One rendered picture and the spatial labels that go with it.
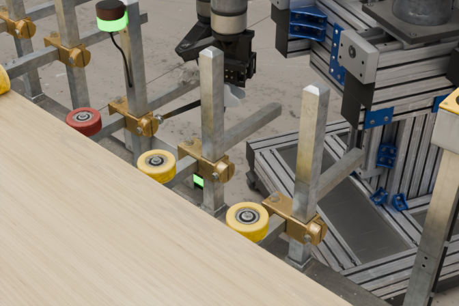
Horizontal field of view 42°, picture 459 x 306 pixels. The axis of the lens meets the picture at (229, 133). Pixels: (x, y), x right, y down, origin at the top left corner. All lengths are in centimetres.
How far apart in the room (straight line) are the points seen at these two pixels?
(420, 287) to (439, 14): 72
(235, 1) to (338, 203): 119
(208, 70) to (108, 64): 239
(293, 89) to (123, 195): 217
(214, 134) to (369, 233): 100
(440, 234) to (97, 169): 68
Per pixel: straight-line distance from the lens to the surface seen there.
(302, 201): 117
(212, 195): 137
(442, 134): 91
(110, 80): 339
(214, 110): 123
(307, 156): 110
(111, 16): 128
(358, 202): 224
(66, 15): 155
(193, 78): 160
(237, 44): 124
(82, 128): 139
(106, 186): 121
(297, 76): 338
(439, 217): 101
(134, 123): 146
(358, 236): 211
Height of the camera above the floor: 167
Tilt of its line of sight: 35 degrees down
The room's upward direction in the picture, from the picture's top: straight up
